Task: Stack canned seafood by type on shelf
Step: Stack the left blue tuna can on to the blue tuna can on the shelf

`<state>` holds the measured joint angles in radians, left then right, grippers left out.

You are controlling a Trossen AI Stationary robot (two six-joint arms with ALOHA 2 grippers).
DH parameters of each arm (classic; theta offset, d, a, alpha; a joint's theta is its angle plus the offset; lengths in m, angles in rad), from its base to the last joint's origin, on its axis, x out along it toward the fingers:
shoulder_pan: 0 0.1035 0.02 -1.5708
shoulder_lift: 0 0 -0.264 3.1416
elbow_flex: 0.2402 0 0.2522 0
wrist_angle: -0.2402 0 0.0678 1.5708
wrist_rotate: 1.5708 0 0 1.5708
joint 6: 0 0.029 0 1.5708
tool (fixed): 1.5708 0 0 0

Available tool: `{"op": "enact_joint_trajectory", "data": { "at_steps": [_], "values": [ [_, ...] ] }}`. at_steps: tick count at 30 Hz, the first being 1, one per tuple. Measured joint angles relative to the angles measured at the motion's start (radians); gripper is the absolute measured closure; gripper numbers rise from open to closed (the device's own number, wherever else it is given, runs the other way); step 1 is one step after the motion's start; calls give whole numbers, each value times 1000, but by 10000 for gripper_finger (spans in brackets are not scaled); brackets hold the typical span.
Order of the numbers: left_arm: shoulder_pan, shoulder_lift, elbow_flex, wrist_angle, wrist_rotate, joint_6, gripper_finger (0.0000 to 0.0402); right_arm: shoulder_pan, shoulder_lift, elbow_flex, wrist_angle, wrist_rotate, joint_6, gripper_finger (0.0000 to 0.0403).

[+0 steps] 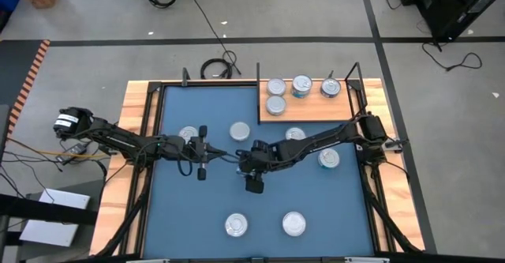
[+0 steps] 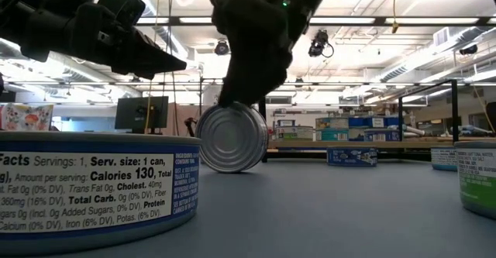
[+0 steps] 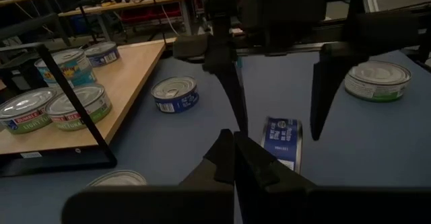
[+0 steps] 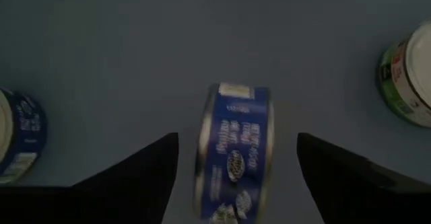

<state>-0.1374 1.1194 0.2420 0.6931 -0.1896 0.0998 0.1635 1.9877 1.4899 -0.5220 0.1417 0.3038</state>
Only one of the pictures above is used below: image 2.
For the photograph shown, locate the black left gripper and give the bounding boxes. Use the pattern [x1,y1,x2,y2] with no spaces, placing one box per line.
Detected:
[21,2,188,81]

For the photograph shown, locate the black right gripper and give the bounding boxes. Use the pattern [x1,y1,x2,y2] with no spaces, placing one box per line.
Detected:
[218,0,308,108]

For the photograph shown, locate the green white label seafood can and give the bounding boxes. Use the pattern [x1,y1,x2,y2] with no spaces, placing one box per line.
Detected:
[453,140,496,221]
[275,125,314,142]

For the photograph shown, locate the black monitor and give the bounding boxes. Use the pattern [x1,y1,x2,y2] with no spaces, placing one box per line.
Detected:
[114,95,170,135]

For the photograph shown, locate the blue table mat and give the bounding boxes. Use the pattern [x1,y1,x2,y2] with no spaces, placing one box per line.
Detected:
[0,157,496,258]

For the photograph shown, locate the blue label seafood can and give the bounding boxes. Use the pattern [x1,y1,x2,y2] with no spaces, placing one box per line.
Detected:
[325,146,379,168]
[0,130,202,257]
[363,129,401,143]

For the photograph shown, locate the black metal shelf frame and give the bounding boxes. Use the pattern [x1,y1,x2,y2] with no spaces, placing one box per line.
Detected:
[199,76,460,163]

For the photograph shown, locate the silver seafood can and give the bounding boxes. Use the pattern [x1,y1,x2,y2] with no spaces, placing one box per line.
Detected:
[195,101,270,174]

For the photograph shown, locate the blue storage bins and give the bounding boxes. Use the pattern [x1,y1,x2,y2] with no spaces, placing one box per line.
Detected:
[347,116,401,129]

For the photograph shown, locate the wooden shelf board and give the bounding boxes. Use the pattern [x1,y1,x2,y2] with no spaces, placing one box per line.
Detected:
[266,136,496,150]

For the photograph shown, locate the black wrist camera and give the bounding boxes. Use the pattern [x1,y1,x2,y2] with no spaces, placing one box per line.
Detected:
[95,0,147,29]
[210,0,243,34]

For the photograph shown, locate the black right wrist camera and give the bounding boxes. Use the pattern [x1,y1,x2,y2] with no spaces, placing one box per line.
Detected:
[210,0,243,34]

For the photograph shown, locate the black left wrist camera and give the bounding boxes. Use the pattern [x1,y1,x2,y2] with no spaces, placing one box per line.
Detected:
[95,0,147,29]

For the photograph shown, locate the black overhead camera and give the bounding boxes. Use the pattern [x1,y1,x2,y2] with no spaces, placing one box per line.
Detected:
[213,39,232,57]

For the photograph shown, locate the yellow hanging cable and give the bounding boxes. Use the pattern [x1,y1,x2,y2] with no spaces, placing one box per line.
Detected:
[143,0,162,135]
[390,0,400,34]

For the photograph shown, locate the floral printed cloth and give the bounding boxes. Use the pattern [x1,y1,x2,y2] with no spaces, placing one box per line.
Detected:
[0,102,54,132]

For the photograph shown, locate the overhead light bar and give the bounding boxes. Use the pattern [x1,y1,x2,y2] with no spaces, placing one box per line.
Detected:
[131,15,496,27]

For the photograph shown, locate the black ceiling device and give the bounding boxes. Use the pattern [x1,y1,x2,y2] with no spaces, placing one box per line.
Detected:
[308,29,335,60]

